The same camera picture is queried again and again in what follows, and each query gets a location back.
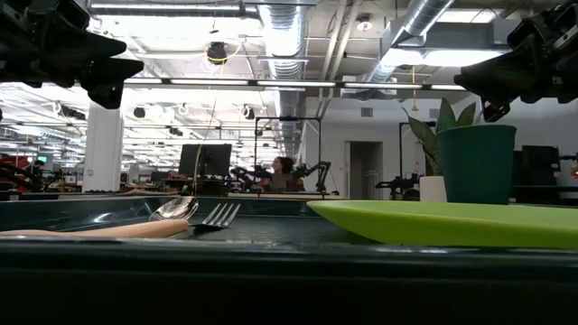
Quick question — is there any dark green plastic tray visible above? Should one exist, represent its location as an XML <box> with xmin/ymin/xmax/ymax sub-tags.
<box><xmin>0</xmin><ymin>194</ymin><xmax>578</xmax><ymax>325</ymax></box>

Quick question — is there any fork with wooden handle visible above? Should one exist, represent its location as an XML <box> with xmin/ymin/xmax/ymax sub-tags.
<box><xmin>0</xmin><ymin>201</ymin><xmax>242</xmax><ymax>240</ymax></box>

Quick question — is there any black computer monitor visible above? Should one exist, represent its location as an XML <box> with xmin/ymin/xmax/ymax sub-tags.
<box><xmin>178</xmin><ymin>144</ymin><xmax>233</xmax><ymax>178</ymax></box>

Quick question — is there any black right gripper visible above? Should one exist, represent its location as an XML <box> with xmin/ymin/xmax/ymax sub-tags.
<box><xmin>452</xmin><ymin>1</ymin><xmax>578</xmax><ymax>124</ymax></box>

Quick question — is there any snake plant in white pot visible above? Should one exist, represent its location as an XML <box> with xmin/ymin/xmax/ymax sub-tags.
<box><xmin>401</xmin><ymin>96</ymin><xmax>478</xmax><ymax>203</ymax></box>

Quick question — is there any dark green cup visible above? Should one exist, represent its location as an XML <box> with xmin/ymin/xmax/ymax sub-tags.
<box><xmin>436</xmin><ymin>124</ymin><xmax>518</xmax><ymax>206</ymax></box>

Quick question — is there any silver ribbed ceiling duct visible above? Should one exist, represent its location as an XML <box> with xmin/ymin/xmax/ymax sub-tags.
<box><xmin>256</xmin><ymin>0</ymin><xmax>312</xmax><ymax>157</ymax></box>

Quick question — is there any spoon with orange handle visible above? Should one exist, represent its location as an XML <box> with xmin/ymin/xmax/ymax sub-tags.
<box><xmin>147</xmin><ymin>195</ymin><xmax>200</xmax><ymax>224</ymax></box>

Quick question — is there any linear ceiling light strip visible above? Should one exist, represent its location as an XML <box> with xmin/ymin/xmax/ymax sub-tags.
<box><xmin>121</xmin><ymin>75</ymin><xmax>457</xmax><ymax>94</ymax></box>

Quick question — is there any silver slanted ceiling duct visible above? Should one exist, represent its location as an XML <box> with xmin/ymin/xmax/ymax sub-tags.
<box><xmin>356</xmin><ymin>0</ymin><xmax>456</xmax><ymax>89</ymax></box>

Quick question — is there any seated person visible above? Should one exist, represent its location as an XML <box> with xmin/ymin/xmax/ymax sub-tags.
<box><xmin>267</xmin><ymin>155</ymin><xmax>305</xmax><ymax>194</ymax></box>

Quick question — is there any black ceiling device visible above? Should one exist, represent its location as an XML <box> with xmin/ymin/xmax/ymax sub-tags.
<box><xmin>206</xmin><ymin>41</ymin><xmax>228</xmax><ymax>66</ymax></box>

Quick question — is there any distant person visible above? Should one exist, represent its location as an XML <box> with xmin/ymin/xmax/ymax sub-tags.
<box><xmin>26</xmin><ymin>159</ymin><xmax>47</xmax><ymax>191</ymax></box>

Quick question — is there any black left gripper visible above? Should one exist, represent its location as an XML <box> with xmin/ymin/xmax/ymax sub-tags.
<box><xmin>0</xmin><ymin>0</ymin><xmax>146</xmax><ymax>110</ymax></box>

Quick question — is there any lime green plate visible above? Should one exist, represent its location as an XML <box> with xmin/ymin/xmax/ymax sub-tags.
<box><xmin>305</xmin><ymin>199</ymin><xmax>578</xmax><ymax>251</ymax></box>

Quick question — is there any white building column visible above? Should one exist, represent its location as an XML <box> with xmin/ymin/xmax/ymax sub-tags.
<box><xmin>81</xmin><ymin>101</ymin><xmax>125</xmax><ymax>193</ymax></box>

